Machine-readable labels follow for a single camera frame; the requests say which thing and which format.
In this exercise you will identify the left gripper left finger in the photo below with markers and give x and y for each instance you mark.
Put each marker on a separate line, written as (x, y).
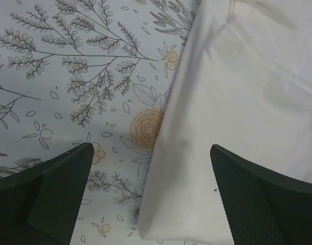
(40, 205)

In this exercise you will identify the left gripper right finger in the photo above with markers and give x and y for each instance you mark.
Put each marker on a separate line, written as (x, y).
(261, 205)

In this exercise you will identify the white t shirt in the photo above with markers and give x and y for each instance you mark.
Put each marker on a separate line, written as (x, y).
(245, 83)

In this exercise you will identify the floral table mat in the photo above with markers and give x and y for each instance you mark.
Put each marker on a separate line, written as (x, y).
(99, 72)

